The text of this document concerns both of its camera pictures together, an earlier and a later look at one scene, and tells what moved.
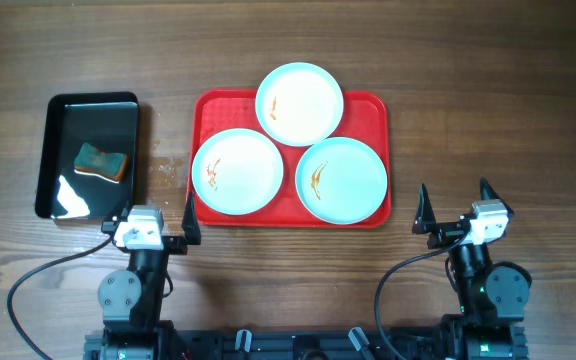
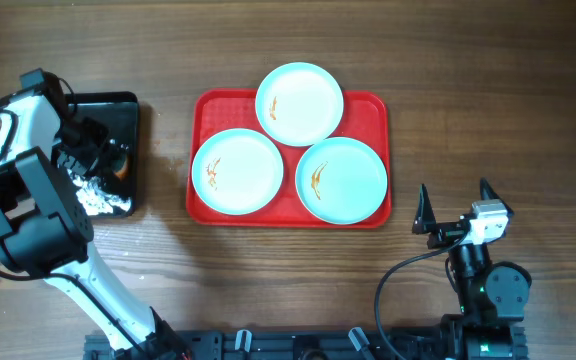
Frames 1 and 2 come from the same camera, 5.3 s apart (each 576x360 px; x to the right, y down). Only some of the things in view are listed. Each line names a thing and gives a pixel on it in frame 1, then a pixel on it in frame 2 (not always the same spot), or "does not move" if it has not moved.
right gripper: (452, 233) does not move
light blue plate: (237, 171) does not move
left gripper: (171, 242) to (90, 151)
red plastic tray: (364, 117) does not move
